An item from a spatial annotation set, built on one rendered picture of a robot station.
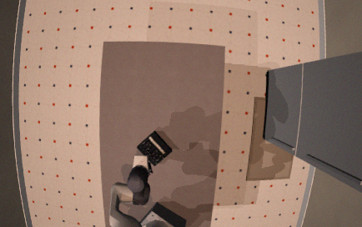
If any black lighting desk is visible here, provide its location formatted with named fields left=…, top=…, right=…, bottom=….
left=137, top=131, right=172, bottom=166

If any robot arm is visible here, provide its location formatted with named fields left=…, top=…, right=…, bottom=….
left=109, top=155, right=168, bottom=227

